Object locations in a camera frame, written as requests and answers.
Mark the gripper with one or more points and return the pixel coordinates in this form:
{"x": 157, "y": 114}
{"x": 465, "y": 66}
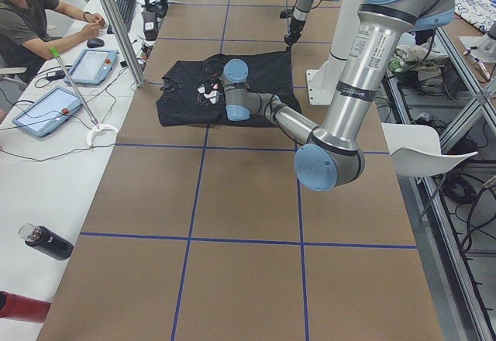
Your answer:
{"x": 293, "y": 29}

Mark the black graphic t-shirt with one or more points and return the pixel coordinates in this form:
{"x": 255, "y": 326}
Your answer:
{"x": 193, "y": 94}

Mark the pile of clothes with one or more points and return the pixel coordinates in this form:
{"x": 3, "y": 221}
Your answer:
{"x": 416, "y": 58}

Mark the white plastic chair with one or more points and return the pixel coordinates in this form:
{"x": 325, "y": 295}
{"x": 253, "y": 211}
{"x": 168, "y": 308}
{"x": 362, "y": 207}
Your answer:
{"x": 416, "y": 152}

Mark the black keyboard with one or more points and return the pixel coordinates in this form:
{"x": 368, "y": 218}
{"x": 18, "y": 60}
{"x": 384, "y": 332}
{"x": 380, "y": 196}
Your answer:
{"x": 126, "y": 10}

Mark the blue white patterned cloth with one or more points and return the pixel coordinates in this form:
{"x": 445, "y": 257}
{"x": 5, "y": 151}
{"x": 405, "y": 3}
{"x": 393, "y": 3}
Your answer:
{"x": 479, "y": 13}

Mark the black computer mouse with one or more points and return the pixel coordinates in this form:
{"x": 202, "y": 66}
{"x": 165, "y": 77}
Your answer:
{"x": 95, "y": 43}

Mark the far teach pendant tablet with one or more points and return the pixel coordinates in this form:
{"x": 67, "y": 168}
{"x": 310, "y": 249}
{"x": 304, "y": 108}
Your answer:
{"x": 93, "y": 66}

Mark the teach pendant tablet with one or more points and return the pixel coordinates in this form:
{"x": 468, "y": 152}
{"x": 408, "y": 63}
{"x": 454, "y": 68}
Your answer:
{"x": 48, "y": 113}
{"x": 93, "y": 66}

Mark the white curved hook tool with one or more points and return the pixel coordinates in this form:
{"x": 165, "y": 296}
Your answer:
{"x": 96, "y": 129}

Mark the near teach pendant tablet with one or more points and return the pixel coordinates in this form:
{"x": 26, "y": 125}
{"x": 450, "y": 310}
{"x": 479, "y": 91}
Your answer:
{"x": 48, "y": 113}

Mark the seated person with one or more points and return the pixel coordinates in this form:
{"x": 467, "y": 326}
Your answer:
{"x": 25, "y": 41}

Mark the black water bottle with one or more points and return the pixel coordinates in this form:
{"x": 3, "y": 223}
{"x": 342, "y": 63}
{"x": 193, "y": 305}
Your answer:
{"x": 46, "y": 241}

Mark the red bottle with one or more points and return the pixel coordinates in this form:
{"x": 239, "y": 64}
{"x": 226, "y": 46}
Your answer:
{"x": 21, "y": 308}

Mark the aluminium frame post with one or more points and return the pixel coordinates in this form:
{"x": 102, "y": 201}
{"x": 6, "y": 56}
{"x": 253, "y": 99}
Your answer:
{"x": 125, "y": 45}

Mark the metal rod green handle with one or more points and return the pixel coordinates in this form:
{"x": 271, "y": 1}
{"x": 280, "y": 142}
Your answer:
{"x": 57, "y": 56}

